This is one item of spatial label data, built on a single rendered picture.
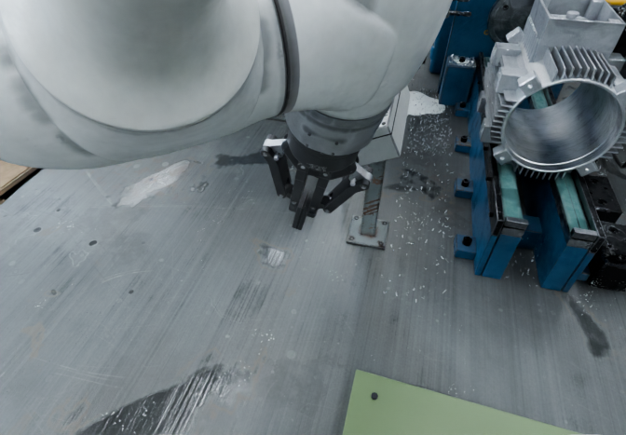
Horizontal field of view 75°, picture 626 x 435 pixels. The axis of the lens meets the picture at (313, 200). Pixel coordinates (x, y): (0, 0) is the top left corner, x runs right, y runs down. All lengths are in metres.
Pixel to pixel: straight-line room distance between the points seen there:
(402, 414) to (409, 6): 0.45
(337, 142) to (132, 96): 0.21
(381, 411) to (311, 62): 0.42
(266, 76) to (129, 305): 0.53
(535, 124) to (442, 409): 0.54
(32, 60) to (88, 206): 0.72
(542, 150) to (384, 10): 0.59
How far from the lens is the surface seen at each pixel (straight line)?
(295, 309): 0.65
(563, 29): 0.73
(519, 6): 1.14
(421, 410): 0.56
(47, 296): 0.78
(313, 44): 0.24
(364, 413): 0.55
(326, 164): 0.39
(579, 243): 0.69
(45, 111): 0.22
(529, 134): 0.83
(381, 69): 0.27
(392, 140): 0.52
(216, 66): 0.19
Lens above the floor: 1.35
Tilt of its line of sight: 42 degrees down
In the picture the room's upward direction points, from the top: straight up
